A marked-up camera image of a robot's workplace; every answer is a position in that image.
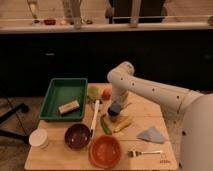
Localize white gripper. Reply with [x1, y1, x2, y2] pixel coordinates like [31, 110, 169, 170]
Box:
[112, 87, 128, 106]

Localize blue sponge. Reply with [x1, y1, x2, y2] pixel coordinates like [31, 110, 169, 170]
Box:
[108, 102, 121, 116]

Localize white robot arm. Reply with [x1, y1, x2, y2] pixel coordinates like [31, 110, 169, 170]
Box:
[107, 61, 213, 171]

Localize white paper cup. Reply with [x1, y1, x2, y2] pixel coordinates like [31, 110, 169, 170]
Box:
[29, 129, 49, 149]

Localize orange tomato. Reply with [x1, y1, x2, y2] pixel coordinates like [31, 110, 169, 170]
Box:
[101, 88, 112, 100]

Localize green yellow leafy toy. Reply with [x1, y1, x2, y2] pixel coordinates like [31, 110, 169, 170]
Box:
[87, 86, 99, 101]

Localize green chili pepper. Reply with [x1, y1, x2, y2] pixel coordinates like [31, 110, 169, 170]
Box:
[100, 114, 112, 135]

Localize wooden block eraser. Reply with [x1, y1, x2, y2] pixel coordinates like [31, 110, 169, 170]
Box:
[58, 100, 80, 115]

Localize blue folded cloth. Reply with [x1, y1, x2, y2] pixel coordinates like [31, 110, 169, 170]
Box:
[136, 127, 166, 144]

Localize green plastic tray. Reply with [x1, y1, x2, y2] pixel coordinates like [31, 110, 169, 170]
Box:
[39, 78, 88, 122]

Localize dark purple bowl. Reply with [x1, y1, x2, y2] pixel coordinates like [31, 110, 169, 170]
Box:
[64, 123, 90, 150]

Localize orange bowl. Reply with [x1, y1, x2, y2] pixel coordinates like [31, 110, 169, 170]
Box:
[89, 135, 122, 169]

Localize silver fork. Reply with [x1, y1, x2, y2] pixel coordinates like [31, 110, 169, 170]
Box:
[127, 150, 163, 158]

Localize black chair base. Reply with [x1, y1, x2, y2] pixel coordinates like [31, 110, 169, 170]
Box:
[0, 103, 29, 144]

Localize wooden shelf rail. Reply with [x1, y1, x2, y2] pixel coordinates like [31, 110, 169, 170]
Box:
[0, 22, 213, 34]

